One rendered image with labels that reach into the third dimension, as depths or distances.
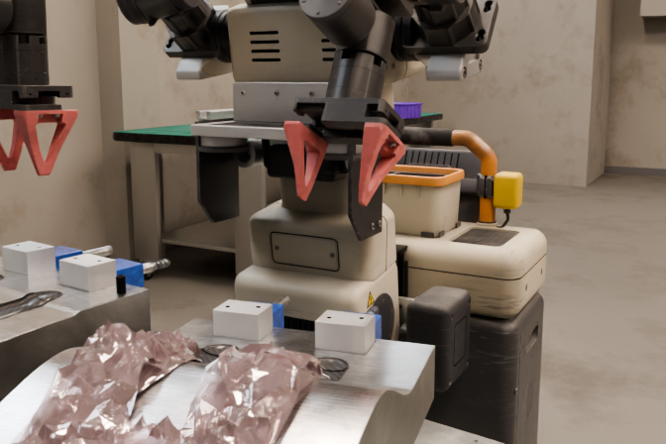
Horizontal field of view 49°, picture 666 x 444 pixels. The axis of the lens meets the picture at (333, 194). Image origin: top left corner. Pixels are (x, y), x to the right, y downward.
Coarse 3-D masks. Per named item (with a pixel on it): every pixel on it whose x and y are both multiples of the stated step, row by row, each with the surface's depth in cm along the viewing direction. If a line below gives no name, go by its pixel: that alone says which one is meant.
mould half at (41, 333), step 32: (0, 288) 77; (32, 288) 77; (64, 288) 77; (128, 288) 77; (0, 320) 68; (32, 320) 68; (64, 320) 68; (96, 320) 71; (128, 320) 75; (0, 352) 63; (32, 352) 66; (0, 384) 64
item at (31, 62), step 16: (0, 48) 78; (16, 48) 78; (32, 48) 79; (0, 64) 79; (16, 64) 79; (32, 64) 79; (48, 64) 82; (0, 80) 79; (16, 80) 79; (32, 80) 80; (48, 80) 82; (32, 96) 77; (64, 96) 81
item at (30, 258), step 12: (12, 252) 83; (24, 252) 81; (36, 252) 82; (48, 252) 83; (60, 252) 87; (72, 252) 87; (84, 252) 90; (96, 252) 91; (108, 252) 93; (12, 264) 83; (24, 264) 82; (36, 264) 82; (48, 264) 83
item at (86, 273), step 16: (80, 256) 79; (96, 256) 79; (64, 272) 78; (80, 272) 76; (96, 272) 76; (112, 272) 78; (128, 272) 80; (144, 272) 84; (80, 288) 76; (96, 288) 76
